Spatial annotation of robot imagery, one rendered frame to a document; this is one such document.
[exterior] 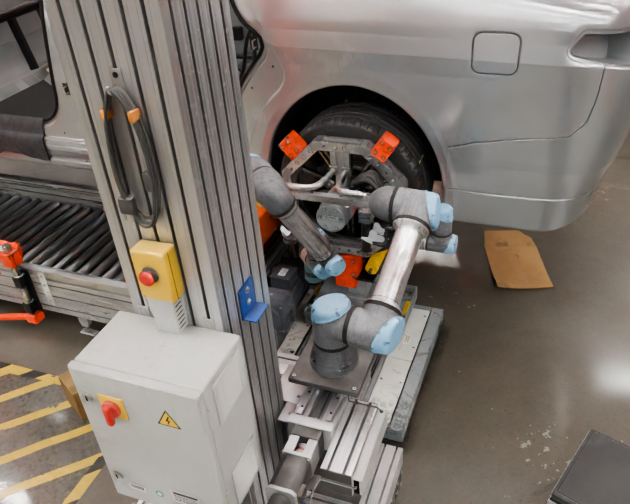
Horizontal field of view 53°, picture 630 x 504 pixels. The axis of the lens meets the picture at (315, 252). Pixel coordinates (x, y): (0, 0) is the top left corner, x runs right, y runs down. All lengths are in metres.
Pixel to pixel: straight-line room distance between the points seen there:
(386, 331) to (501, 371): 1.45
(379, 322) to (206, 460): 0.61
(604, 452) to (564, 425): 0.53
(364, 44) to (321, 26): 0.18
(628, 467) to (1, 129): 3.35
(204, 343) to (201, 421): 0.18
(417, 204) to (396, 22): 0.82
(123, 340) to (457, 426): 1.74
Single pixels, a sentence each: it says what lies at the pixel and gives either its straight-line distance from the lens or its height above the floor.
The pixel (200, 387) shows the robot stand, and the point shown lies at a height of 1.23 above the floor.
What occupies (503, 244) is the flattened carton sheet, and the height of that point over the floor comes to 0.01.
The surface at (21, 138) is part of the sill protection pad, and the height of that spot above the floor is 0.90.
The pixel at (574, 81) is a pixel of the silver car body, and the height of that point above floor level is 1.38.
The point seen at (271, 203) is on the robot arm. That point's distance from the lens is 2.00.
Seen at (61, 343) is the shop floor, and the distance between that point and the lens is 3.67.
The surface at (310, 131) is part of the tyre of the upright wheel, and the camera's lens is 2.73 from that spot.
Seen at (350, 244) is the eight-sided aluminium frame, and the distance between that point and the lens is 2.88.
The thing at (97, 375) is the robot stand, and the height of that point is 1.23.
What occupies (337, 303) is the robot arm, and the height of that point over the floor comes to 1.05.
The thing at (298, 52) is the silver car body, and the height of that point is 1.44.
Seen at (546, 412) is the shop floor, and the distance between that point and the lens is 3.04.
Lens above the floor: 2.21
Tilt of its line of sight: 34 degrees down
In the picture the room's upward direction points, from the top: 5 degrees counter-clockwise
